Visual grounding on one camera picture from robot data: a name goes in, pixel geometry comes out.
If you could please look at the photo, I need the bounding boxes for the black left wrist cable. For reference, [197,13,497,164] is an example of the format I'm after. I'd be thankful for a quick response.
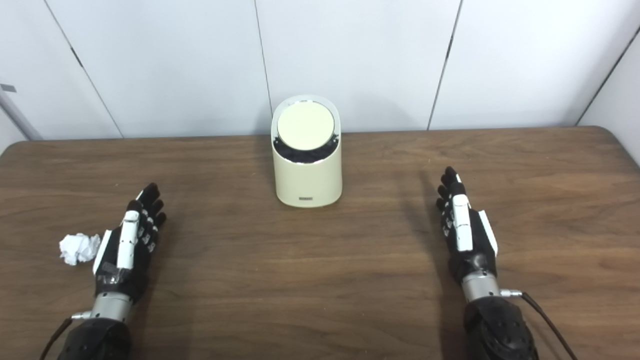
[39,311,93,360]

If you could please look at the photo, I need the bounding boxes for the white paper ball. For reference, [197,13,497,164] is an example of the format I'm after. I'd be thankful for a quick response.
[59,233,102,266]

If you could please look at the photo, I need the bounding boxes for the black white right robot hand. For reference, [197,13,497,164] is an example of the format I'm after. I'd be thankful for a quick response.
[435,166,499,288]

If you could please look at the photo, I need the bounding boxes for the gray wall post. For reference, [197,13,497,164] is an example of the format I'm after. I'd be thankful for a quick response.
[0,82,43,141]

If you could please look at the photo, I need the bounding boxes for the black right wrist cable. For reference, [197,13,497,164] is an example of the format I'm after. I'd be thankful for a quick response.
[500,288,578,360]

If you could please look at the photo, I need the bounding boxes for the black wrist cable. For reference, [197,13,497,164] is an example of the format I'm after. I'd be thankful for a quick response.
[39,311,93,360]
[500,288,578,360]

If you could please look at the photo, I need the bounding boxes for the cream-colored lidded bin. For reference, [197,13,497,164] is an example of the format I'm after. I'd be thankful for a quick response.
[270,94,343,208]

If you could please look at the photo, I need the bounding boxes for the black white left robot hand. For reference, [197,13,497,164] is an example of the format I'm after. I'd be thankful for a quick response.
[93,182,167,304]

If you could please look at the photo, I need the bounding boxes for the black bin liner bag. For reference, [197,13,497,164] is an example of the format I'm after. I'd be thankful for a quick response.
[272,131,341,164]

